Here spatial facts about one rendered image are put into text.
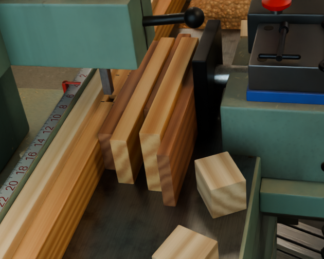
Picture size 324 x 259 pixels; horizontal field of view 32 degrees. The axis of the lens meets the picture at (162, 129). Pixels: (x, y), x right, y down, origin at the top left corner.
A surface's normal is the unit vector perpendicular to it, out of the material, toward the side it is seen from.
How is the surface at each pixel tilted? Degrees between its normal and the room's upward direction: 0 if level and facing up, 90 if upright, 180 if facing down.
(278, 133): 90
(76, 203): 90
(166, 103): 0
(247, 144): 90
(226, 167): 0
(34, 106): 0
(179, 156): 90
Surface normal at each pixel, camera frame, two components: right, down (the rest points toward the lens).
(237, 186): 0.28, 0.55
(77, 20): -0.24, 0.60
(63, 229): 0.97, 0.06
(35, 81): -0.11, -0.79
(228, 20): -0.26, 0.35
